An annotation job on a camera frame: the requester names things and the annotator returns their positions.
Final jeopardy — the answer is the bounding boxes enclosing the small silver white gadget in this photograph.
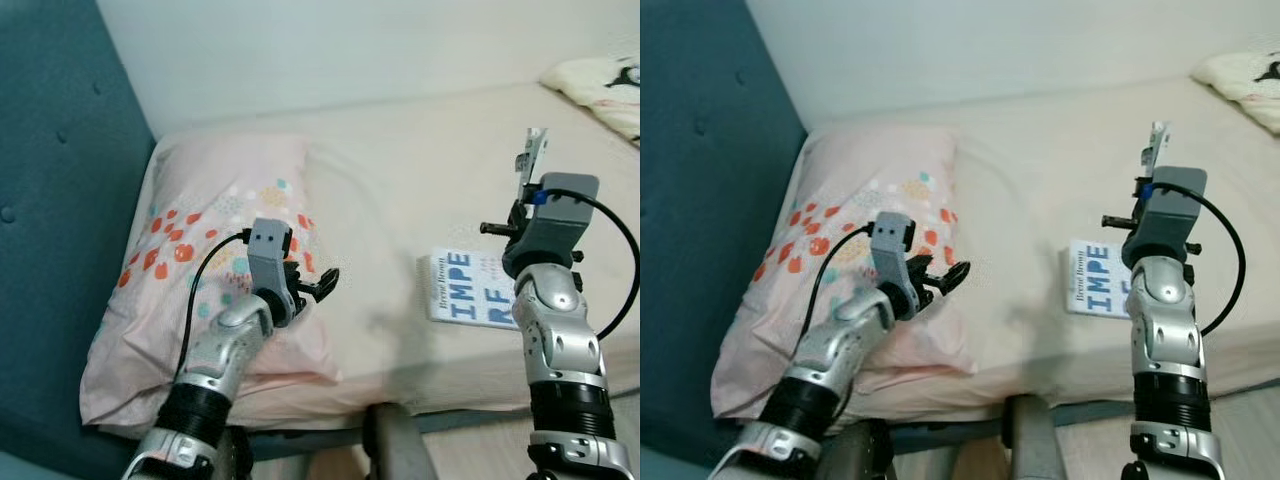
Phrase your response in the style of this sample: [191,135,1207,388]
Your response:
[1143,120,1173,186]
[515,127,549,191]

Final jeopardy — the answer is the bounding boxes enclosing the pink pillow with coloured spots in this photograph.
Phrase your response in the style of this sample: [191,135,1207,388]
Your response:
[78,133,343,431]
[710,125,976,421]

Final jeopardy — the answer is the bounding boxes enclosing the white book with blue letters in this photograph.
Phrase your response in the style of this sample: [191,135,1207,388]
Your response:
[428,248,521,331]
[1065,238,1136,319]

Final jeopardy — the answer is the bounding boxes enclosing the mattress with beige sheet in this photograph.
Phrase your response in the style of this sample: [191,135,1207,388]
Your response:
[78,80,641,431]
[710,75,1280,421]

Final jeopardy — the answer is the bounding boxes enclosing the cream cartoon print blanket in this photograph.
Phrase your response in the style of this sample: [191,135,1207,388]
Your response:
[1190,50,1280,136]
[540,55,641,146]

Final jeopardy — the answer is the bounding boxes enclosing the grey robot right leg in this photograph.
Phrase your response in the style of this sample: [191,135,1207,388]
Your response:
[1003,395,1061,480]
[362,402,441,480]

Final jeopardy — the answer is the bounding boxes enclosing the blue upholstered headboard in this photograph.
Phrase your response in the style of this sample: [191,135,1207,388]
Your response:
[640,0,809,480]
[0,0,156,480]

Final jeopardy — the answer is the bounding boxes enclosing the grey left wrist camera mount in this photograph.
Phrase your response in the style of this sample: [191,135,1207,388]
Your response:
[247,218,301,321]
[872,212,921,311]

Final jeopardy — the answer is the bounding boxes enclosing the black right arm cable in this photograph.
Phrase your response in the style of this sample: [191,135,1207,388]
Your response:
[1160,183,1247,336]
[540,190,641,341]

